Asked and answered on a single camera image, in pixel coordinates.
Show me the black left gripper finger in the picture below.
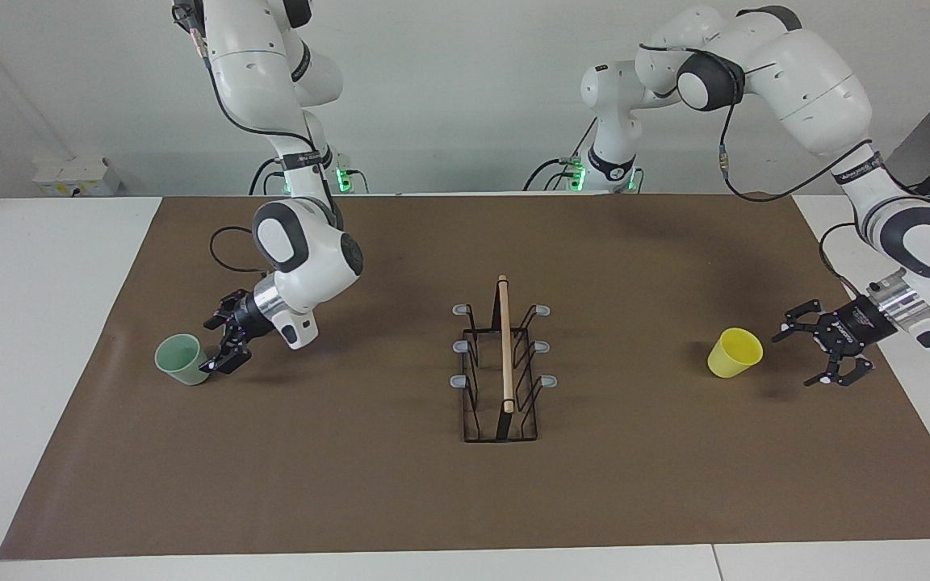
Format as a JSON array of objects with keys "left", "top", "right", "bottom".
[
  {"left": 772, "top": 300, "right": 837, "bottom": 344},
  {"left": 804, "top": 347, "right": 875, "bottom": 388}
]

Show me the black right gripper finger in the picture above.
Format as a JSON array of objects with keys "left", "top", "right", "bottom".
[
  {"left": 199, "top": 327, "right": 254, "bottom": 374},
  {"left": 203, "top": 290, "right": 249, "bottom": 330}
]

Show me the pale green plastic cup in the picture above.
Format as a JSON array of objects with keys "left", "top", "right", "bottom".
[{"left": 154, "top": 333, "right": 212, "bottom": 387}]

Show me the yellow plastic cup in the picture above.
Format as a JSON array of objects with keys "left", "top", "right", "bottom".
[{"left": 707, "top": 328, "right": 764, "bottom": 379}]

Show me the brown table mat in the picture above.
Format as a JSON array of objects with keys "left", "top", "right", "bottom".
[{"left": 0, "top": 194, "right": 930, "bottom": 561}]

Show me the white power strip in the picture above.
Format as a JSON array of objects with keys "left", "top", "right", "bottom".
[{"left": 33, "top": 157, "right": 123, "bottom": 197}]

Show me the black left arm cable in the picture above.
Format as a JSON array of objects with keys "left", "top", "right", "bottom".
[{"left": 639, "top": 44, "right": 878, "bottom": 295}]

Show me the black wire cup rack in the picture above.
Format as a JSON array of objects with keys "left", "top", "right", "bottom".
[{"left": 450, "top": 274, "right": 559, "bottom": 444}]

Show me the black left base cable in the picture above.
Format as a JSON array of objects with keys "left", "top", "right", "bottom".
[{"left": 523, "top": 121, "right": 599, "bottom": 192}]

